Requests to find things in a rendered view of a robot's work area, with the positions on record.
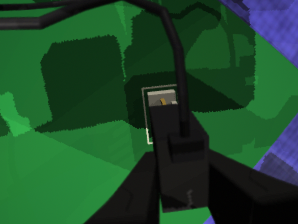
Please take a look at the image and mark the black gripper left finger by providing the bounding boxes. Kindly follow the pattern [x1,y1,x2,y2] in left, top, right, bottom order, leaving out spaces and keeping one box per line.
[83,151,160,224]

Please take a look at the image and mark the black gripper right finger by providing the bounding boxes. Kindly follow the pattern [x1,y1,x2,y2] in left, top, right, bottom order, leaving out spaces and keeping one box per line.
[208,148,298,224]

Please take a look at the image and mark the green circuit board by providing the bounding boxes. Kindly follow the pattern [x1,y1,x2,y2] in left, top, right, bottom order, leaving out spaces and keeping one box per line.
[0,0,298,224]

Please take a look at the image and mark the black cable with plug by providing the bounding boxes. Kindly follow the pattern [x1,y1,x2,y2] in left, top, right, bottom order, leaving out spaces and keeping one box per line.
[0,0,210,213]

